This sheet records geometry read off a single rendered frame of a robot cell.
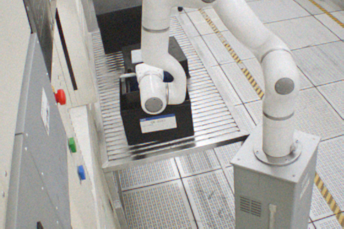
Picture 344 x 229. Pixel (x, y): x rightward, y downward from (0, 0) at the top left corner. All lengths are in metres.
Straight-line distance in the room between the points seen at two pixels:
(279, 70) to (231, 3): 0.26
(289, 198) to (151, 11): 0.85
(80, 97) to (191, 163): 1.14
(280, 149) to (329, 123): 1.50
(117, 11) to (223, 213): 1.25
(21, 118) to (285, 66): 0.96
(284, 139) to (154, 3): 0.68
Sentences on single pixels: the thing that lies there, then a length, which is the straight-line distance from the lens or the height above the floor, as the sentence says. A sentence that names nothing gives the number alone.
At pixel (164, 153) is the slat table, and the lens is 1.79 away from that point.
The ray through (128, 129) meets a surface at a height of 0.84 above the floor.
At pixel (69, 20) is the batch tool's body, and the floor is 1.27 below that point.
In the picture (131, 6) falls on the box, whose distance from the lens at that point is 2.48.
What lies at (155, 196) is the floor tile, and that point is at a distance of 2.69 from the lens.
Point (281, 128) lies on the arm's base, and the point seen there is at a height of 0.91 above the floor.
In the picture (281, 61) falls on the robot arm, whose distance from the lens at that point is 1.47.
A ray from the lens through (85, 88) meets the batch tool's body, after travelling 1.92.
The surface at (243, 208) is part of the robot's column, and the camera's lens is 1.87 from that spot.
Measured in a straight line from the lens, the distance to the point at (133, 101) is 1.78.
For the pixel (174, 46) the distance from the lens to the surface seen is 2.30.
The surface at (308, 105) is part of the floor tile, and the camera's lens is 3.32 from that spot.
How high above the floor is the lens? 1.92
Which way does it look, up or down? 34 degrees down
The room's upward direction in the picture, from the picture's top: 9 degrees counter-clockwise
